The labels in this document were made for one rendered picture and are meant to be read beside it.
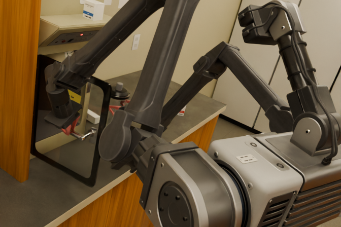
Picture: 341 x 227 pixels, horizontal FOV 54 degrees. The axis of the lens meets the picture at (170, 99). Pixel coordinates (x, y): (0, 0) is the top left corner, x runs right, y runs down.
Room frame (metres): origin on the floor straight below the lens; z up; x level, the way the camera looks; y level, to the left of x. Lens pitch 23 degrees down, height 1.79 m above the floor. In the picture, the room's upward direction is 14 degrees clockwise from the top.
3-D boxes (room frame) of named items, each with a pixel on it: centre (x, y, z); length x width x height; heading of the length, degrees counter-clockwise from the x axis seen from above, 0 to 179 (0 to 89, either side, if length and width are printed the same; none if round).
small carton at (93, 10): (1.19, 0.34, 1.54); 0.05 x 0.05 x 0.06; 64
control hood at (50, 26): (1.16, 0.36, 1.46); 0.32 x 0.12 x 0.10; 154
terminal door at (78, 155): (0.98, 0.32, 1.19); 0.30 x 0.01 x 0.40; 69
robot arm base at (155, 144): (0.50, -0.01, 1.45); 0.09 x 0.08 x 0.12; 128
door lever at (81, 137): (0.93, 0.27, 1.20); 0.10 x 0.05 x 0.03; 69
